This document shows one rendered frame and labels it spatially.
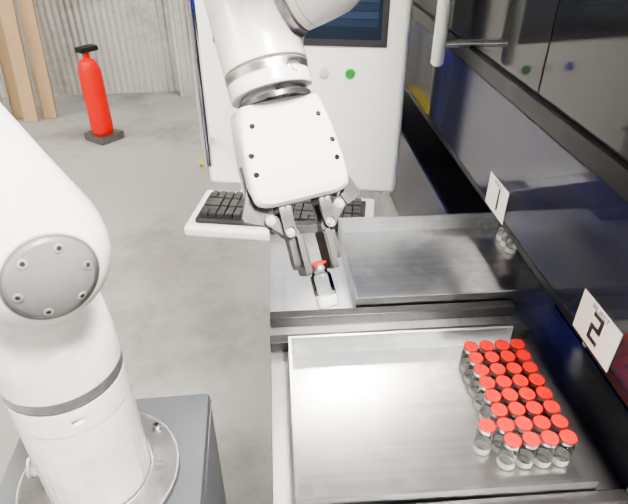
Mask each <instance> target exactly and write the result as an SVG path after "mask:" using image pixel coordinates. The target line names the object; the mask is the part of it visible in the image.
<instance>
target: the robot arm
mask: <svg viewBox="0 0 628 504"><path fill-rule="evenodd" d="M203 1H204V4H205V8H206V12H207V16H208V19H209V23H210V27H211V31H212V34H213V38H214V42H215V45H216V49H217V53H218V57H219V60H220V64H221V68H222V72H223V75H224V79H225V83H226V87H227V91H228V95H229V98H230V102H231V105H232V106H233V107H234V108H236V109H237V110H236V111H235V112H234V113H233V115H232V116H231V129H232V138H233V145H234V152H235V157H236V163H237V168H238V172H239V177H240V182H241V187H242V191H243V195H244V202H243V209H242V216H241V221H242V223H243V224H247V225H253V226H259V227H265V228H267V229H268V230H270V231H272V232H273V233H275V234H277V235H278V236H280V237H281V238H282V239H285V243H286V247H287V251H288V254H289V258H290V262H291V266H292V268H293V270H294V271H295V270H298V273H299V276H306V277H307V276H310V275H312V273H313V269H312V265H311V261H310V257H309V254H308V250H307V246H306V242H305V238H304V236H302V235H301V236H300V234H299V231H298V230H297V229H296V225H295V221H294V217H293V213H292V208H291V206H293V205H298V204H302V203H306V202H310V201H311V203H312V207H313V210H314V214H315V217H316V221H317V229H318V231H316V233H315V236H316V240H317V244H318V248H319V251H320V255H321V259H322V260H327V263H328V268H327V269H335V268H338V267H339V261H338V258H340V257H341V253H340V249H339V245H338V241H337V238H336V234H335V230H334V226H335V225H336V223H337V219H338V217H339V215H340V214H341V212H342V210H343V208H344V206H346V205H347V204H348V203H350V202H351V201H352V200H353V199H355V198H356V197H357V196H358V195H359V193H360V190H359V188H358V187H357V186H356V184H355V183H354V182H353V180H352V179H351V177H350V176H349V175H348V173H347V169H346V165H345V161H344V158H343V155H342V151H341V148H340V145H339V142H338V140H337V137H336V134H335V131H334V129H333V126H332V124H331V121H330V119H329V117H328V114H327V112H326V110H325V108H324V106H323V104H322V102H321V100H320V98H319V96H318V94H316V93H313V94H312V93H311V90H310V89H308V88H307V87H308V86H309V85H312V82H313V80H312V73H311V70H310V68H309V67H308V60H307V56H306V52H305V48H304V43H303V41H304V36H305V34H306V33H307V32H308V31H310V30H312V29H314V28H316V27H318V26H320V25H323V24H325V23H327V22H329V21H331V20H334V19H336V18H337V17H339V16H342V15H343V14H345V13H347V12H348V11H350V10H351V9H352V8H353V7H354V6H356V5H357V4H358V2H359V1H360V0H203ZM338 191H340V194H339V195H338V196H337V197H335V198H334V199H333V200H331V198H330V195H331V194H332V193H335V192H338ZM268 211H273V212H274V215H269V214H264V213H262V212H268ZM110 264H111V243H110V237H109V234H108V230H107V228H106V226H105V224H104V222H103V220H102V217H101V215H100V214H99V212H98V211H97V209H96V208H95V206H94V205H93V204H92V202H91V201H90V199H89V198H88V197H87V196H86V195H85V194H84V193H83V192H82V191H81V189H80V188H79V187H78V186H77V185H76V184H75V183H74V182H73V181H72V180H71V179H70V178H69V177H68V176H67V175H66V174H65V173H64V172H63V171H62V170H61V169H60V168H59V167H58V166H57V165H56V164H55V163H54V161H53V160H52V159H51V158H50V157H49V156H48V155H47V154H46V153H45V152H44V151H43V149H42V148H41V147H40V146H39V145H38V144H37V143H36V142H35V141H34V139H33V138H32V137H31V136H30V135H29V134H28V133H27V132H26V131H25V129H24V128H23V127H22V126H21V125H20V124H19V123H18V122H17V120H16V119H15V118H14V117H13V116H12V115H11V114H10V113H9V111H8V110H7V109H6V108H5V107H4V106H3V105H2V104H1V102H0V396H1V398H2V400H3V402H4V404H5V406H6V408H7V410H8V413H9V415H10V417H11V419H12V421H13V423H14V425H15V427H16V429H17V432H18V434H19V436H20V438H21V440H22V442H23V444H24V446H25V448H26V451H27V453H28V455H29V457H28V458H27V460H26V468H25V470H24V472H23V474H22V476H21V478H20V481H19V484H18V488H17V491H16V503H15V504H166V503H167V502H168V500H169V498H170V497H171V495H172V494H173V491H174V489H175V486H176V484H177V481H178V477H179V472H180V454H179V449H178V445H177V442H176V440H175V437H174V435H173V433H172V432H171V431H170V430H169V428H168V427H167V426H166V425H165V424H164V423H162V422H161V421H160V420H159V419H157V418H155V417H153V416H151V415H148V414H145V413H142V412H138V408H137V404H136V401H135V397H134V393H133V390H132V386H131V382H130V379H129V375H128V371H127V368H126V364H125V360H124V357H123V353H122V349H121V345H120V342H119V338H118V335H117V331H116V328H115V325H114V322H113V319H112V316H111V314H110V311H109V309H108V307H107V305H106V302H105V300H104V298H103V296H102V294H101V292H100V290H101V289H102V287H103V285H104V283H105V281H106V278H107V276H108V273H109V268H110Z"/></svg>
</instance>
